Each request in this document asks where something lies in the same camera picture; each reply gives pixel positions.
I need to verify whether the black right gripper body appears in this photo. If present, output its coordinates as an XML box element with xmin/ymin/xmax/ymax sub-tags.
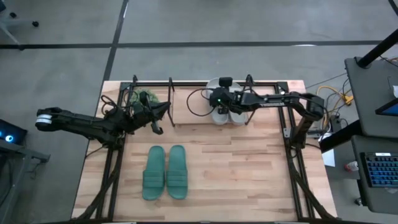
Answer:
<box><xmin>209</xmin><ymin>86</ymin><xmax>242</xmax><ymax>110</ymax></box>

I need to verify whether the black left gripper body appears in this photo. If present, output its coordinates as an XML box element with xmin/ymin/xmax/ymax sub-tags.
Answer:
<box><xmin>129</xmin><ymin>101</ymin><xmax>156</xmax><ymax>131</ymax></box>

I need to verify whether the green rubber slide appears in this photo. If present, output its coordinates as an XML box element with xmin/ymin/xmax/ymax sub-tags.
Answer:
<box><xmin>165</xmin><ymin>144</ymin><xmax>189</xmax><ymax>200</ymax></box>
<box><xmin>142</xmin><ymin>145</ymin><xmax>166</xmax><ymax>201</ymax></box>

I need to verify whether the black metal wood shelf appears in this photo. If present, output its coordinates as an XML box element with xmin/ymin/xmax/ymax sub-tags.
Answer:
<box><xmin>167</xmin><ymin>73</ymin><xmax>256</xmax><ymax>128</ymax></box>

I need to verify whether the black power strip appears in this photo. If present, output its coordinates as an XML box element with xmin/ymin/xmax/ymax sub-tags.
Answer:
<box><xmin>329</xmin><ymin>114</ymin><xmax>343</xmax><ymax>134</ymax></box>

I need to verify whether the white paper sheet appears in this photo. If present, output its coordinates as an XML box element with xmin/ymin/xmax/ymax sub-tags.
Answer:
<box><xmin>321</xmin><ymin>148</ymin><xmax>336</xmax><ymax>168</ymax></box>

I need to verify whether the black desk beam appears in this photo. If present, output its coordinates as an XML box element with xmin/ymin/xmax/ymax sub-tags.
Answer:
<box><xmin>319</xmin><ymin>119</ymin><xmax>364</xmax><ymax>154</ymax></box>

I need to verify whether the grey metal cart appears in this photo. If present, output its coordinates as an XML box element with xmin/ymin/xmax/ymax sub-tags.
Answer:
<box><xmin>0</xmin><ymin>138</ymin><xmax>51</xmax><ymax>224</ymax></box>

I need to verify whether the black computer with blue light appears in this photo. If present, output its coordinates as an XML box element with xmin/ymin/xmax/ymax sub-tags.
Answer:
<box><xmin>0</xmin><ymin>119</ymin><xmax>29</xmax><ymax>146</ymax></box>

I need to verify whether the red and white bottle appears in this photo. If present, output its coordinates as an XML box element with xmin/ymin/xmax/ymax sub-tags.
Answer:
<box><xmin>344</xmin><ymin>161</ymin><xmax>359</xmax><ymax>173</ymax></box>

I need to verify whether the grey desk with tablet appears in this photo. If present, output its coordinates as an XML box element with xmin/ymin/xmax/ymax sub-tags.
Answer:
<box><xmin>344</xmin><ymin>56</ymin><xmax>398</xmax><ymax>139</ymax></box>

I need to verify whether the grey chair base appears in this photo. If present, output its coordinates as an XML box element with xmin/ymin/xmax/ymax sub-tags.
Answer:
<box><xmin>0</xmin><ymin>0</ymin><xmax>40</xmax><ymax>51</ymax></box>

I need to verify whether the grey desk with keyboard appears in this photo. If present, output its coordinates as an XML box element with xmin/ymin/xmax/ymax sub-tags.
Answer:
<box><xmin>350</xmin><ymin>134</ymin><xmax>398</xmax><ymax>216</ymax></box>

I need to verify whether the black pole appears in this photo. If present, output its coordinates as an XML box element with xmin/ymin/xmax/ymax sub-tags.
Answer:
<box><xmin>356</xmin><ymin>28</ymin><xmax>398</xmax><ymax>68</ymax></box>

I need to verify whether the black tablet blue screen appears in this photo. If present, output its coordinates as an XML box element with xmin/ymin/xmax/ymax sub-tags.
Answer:
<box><xmin>374</xmin><ymin>98</ymin><xmax>398</xmax><ymax>117</ymax></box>

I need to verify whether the blue backlit keyboard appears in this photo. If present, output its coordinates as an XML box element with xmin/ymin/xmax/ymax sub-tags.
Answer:
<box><xmin>359</xmin><ymin>151</ymin><xmax>398</xmax><ymax>189</ymax></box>

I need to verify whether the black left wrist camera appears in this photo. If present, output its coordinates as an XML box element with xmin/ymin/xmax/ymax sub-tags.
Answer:
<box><xmin>138</xmin><ymin>91</ymin><xmax>151</xmax><ymax>107</ymax></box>

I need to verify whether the black metal rig frame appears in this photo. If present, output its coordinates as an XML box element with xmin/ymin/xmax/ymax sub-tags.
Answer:
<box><xmin>70</xmin><ymin>80</ymin><xmax>341</xmax><ymax>224</ymax></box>

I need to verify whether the black right arm cable loop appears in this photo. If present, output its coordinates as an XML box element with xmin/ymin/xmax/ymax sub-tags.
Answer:
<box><xmin>186</xmin><ymin>88</ymin><xmax>218</xmax><ymax>118</ymax></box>

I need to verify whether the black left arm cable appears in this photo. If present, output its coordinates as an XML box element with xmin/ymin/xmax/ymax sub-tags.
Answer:
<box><xmin>100</xmin><ymin>94</ymin><xmax>127</xmax><ymax>116</ymax></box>

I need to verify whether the yellow cable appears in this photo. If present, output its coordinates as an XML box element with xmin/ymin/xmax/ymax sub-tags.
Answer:
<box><xmin>316</xmin><ymin>85</ymin><xmax>354</xmax><ymax>125</ymax></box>

